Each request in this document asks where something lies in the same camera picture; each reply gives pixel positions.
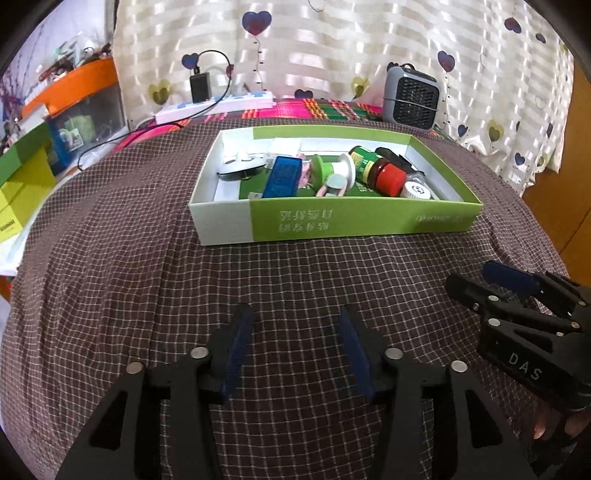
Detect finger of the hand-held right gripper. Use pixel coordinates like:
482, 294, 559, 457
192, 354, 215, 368
482, 261, 578, 305
445, 274, 546, 319

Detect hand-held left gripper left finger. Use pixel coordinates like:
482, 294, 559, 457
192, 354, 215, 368
55, 304, 256, 480

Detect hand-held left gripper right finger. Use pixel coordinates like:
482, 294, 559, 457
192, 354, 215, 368
339, 305, 536, 480

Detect white round cap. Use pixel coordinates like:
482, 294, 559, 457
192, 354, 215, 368
399, 171, 440, 201

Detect green and white cardboard box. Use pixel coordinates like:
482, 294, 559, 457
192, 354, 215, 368
188, 126, 484, 246

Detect pink case with green oval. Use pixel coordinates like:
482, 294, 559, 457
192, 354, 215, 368
315, 175, 350, 198

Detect black handheld device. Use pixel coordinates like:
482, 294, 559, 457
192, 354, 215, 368
374, 147, 416, 175

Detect brown bottle with red cap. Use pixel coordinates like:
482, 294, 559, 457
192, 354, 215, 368
348, 144, 407, 196

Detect blue translucent digital meter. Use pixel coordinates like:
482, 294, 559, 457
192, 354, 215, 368
248, 156, 302, 200

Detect white round disc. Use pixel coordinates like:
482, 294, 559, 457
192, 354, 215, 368
336, 154, 359, 189

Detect green plastic piece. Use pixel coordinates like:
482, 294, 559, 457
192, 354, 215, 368
308, 156, 340, 188

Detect person's right hand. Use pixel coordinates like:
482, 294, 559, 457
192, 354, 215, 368
531, 399, 591, 440

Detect wooden cabinet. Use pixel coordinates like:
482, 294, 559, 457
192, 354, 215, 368
522, 44, 591, 259

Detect brown checked blanket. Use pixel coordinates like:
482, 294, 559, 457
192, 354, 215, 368
0, 115, 587, 480

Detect white round panda-face gadget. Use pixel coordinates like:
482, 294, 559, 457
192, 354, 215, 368
216, 148, 267, 180

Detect small grey fan heater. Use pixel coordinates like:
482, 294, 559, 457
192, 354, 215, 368
382, 65, 440, 131

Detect white paper sheet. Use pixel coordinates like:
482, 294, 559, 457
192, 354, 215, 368
0, 203, 49, 278

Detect colourful striped blanket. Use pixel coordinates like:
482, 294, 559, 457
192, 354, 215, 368
113, 98, 458, 153

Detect white power strip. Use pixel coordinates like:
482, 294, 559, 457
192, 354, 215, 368
154, 91, 274, 124

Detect yellow cardboard box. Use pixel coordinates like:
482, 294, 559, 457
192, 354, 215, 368
0, 150, 57, 246

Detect black charger adapter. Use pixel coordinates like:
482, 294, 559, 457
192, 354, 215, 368
189, 73, 212, 103

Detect blue box with mug picture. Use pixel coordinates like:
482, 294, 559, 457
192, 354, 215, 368
47, 121, 90, 176

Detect cream curtain with heart print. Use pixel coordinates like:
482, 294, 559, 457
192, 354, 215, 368
113, 0, 575, 185

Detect clear bin with orange lid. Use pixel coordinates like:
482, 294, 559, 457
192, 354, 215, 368
21, 58, 127, 153

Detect pile of assorted clutter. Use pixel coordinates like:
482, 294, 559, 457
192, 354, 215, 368
32, 39, 114, 84

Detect purple decorative branches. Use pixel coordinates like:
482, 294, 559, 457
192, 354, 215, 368
0, 23, 51, 153

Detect black cable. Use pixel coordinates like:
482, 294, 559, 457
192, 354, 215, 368
78, 50, 235, 172

